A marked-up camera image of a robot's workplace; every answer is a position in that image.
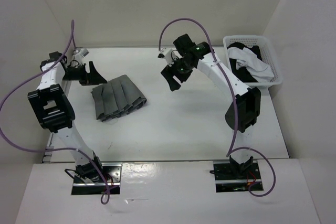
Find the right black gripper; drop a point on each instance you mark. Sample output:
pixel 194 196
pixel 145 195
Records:
pixel 168 73

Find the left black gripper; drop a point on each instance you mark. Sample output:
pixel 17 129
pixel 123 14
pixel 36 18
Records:
pixel 93 77

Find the grey pleated skirt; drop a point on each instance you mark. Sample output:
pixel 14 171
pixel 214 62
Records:
pixel 116 98

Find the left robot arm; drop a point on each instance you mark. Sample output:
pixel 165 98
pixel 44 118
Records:
pixel 55 113

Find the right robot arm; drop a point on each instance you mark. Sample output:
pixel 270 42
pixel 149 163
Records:
pixel 186 56

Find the black skirt in basket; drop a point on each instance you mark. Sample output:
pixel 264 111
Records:
pixel 242 73

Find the white skirt in basket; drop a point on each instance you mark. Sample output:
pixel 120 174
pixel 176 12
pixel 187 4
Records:
pixel 246 58

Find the white plastic laundry basket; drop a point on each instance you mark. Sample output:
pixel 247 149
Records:
pixel 267 53

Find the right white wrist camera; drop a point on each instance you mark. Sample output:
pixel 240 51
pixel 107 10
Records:
pixel 169 55

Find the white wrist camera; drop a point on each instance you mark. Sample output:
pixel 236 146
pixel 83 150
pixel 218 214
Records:
pixel 169 55
pixel 79 55

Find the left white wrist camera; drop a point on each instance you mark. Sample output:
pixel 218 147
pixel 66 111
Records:
pixel 79 55

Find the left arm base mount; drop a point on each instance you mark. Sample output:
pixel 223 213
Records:
pixel 84 186

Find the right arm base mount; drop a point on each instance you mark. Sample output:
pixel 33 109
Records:
pixel 226 181

